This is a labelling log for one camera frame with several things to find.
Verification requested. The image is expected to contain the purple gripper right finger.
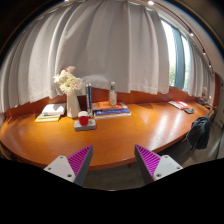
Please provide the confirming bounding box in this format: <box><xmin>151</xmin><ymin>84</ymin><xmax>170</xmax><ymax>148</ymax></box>
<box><xmin>134</xmin><ymin>145</ymin><xmax>182</xmax><ymax>184</ymax></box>

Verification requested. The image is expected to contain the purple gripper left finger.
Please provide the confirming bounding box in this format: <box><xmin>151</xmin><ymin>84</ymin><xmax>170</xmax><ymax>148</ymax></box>
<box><xmin>44</xmin><ymin>145</ymin><xmax>93</xmax><ymax>186</ymax></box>

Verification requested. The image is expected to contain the red charger plug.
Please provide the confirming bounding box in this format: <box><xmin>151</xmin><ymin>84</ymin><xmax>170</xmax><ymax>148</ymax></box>
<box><xmin>78</xmin><ymin>111</ymin><xmax>89</xmax><ymax>126</ymax></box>

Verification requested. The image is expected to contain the yellow flat book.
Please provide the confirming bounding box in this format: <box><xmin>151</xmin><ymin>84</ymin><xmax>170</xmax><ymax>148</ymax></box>
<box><xmin>35</xmin><ymin>114</ymin><xmax>61</xmax><ymax>122</ymax></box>

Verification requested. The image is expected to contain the white flower vase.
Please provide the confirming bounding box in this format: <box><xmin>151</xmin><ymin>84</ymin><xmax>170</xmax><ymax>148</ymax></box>
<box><xmin>67</xmin><ymin>92</ymin><xmax>80</xmax><ymax>118</ymax></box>

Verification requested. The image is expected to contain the white open book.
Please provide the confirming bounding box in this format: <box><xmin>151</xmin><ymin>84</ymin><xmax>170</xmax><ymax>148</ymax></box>
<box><xmin>42</xmin><ymin>103</ymin><xmax>66</xmax><ymax>115</ymax></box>

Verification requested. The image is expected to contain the blue flat book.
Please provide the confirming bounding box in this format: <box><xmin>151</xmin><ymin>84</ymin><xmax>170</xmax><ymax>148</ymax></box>
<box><xmin>94</xmin><ymin>109</ymin><xmax>131</xmax><ymax>119</ymax></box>

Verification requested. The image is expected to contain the orange flat book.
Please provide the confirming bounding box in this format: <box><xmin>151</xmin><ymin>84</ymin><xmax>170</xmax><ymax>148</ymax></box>
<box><xmin>92</xmin><ymin>101</ymin><xmax>127</xmax><ymax>111</ymax></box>

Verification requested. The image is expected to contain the dark small object right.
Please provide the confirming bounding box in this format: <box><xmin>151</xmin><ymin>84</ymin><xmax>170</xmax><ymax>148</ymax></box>
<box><xmin>184</xmin><ymin>108</ymin><xmax>194</xmax><ymax>114</ymax></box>

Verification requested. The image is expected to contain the clear plastic bottle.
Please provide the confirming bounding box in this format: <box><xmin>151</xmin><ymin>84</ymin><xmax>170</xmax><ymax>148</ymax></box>
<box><xmin>109</xmin><ymin>82</ymin><xmax>117</xmax><ymax>106</ymax></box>

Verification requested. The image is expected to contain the white flower bouquet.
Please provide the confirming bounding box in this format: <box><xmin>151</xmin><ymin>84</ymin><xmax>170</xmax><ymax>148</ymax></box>
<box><xmin>54</xmin><ymin>66</ymin><xmax>82</xmax><ymax>95</ymax></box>

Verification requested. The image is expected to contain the right side curtain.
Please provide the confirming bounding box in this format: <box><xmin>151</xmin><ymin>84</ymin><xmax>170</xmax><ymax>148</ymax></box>
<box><xmin>188</xmin><ymin>39</ymin><xmax>215</xmax><ymax>103</ymax></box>

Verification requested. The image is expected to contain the white curtain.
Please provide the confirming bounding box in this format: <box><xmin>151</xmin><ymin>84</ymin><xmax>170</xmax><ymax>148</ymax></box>
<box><xmin>0</xmin><ymin>0</ymin><xmax>169</xmax><ymax>113</ymax></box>

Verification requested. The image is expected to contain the window with frame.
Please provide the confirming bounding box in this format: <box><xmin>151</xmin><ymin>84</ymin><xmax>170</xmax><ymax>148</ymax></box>
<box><xmin>162</xmin><ymin>20</ymin><xmax>190</xmax><ymax>91</ymax></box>

